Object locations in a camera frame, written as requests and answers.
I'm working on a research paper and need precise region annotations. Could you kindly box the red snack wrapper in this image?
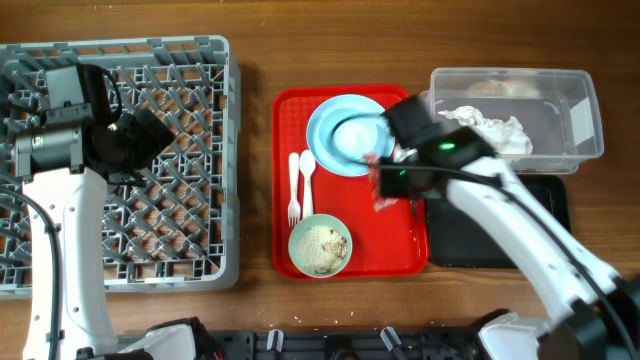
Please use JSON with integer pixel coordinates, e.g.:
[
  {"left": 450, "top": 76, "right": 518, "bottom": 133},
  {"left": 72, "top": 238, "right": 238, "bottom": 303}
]
[{"left": 364, "top": 153, "right": 398, "bottom": 212}]

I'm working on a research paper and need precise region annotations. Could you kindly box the green bowl with rice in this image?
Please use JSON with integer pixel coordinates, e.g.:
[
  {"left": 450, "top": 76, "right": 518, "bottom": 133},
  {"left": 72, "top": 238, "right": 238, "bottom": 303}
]
[{"left": 288, "top": 214, "right": 353, "bottom": 279}]

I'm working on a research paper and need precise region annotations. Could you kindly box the white napkin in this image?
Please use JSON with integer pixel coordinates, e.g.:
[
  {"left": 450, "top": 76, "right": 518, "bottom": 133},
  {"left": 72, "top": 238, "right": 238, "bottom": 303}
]
[{"left": 438, "top": 106, "right": 533, "bottom": 155}]

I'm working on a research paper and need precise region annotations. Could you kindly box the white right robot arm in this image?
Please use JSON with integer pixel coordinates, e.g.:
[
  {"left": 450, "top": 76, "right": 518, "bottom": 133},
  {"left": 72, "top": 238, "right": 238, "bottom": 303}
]
[{"left": 376, "top": 96, "right": 639, "bottom": 359}]

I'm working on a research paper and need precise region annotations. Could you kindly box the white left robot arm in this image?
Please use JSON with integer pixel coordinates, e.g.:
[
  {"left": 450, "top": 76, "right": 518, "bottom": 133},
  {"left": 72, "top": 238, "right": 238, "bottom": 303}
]
[{"left": 10, "top": 64, "right": 221, "bottom": 359}]

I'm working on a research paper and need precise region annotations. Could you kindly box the grey dishwasher rack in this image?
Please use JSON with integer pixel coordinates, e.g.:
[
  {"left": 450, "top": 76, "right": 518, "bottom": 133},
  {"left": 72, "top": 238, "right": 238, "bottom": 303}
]
[{"left": 1, "top": 35, "right": 241, "bottom": 293}]

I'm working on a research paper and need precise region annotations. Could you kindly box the light blue bowl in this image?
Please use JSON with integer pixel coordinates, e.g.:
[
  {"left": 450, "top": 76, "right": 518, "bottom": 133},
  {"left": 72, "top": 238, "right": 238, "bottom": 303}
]
[{"left": 329, "top": 113, "right": 394, "bottom": 162}]

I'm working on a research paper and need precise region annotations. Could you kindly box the red plastic tray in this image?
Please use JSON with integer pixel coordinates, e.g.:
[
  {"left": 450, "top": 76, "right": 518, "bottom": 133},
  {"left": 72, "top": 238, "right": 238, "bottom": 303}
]
[{"left": 272, "top": 85, "right": 428, "bottom": 280}]

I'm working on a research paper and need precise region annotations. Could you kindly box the light blue plate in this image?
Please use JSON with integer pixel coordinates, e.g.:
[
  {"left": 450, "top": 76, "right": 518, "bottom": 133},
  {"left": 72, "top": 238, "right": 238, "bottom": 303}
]
[{"left": 306, "top": 94, "right": 384, "bottom": 177}]

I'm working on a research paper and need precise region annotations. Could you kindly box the black plastic tray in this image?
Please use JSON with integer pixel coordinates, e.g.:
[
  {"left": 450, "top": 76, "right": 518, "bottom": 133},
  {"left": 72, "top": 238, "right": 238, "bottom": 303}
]
[{"left": 425, "top": 175, "right": 571, "bottom": 269}]

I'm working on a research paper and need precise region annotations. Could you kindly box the white plastic spoon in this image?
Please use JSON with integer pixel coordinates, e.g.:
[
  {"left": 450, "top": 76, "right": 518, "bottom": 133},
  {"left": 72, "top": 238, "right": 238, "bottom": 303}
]
[{"left": 299, "top": 150, "right": 316, "bottom": 219}]

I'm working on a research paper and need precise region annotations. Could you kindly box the white plastic fork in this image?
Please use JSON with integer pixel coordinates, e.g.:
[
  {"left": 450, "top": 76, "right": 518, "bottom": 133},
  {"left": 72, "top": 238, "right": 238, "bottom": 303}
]
[{"left": 287, "top": 152, "right": 301, "bottom": 227}]

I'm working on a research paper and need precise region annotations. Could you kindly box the clear plastic bin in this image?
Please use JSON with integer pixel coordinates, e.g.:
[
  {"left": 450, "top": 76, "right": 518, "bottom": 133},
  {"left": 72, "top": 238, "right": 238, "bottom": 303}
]
[{"left": 421, "top": 67, "right": 604, "bottom": 174}]

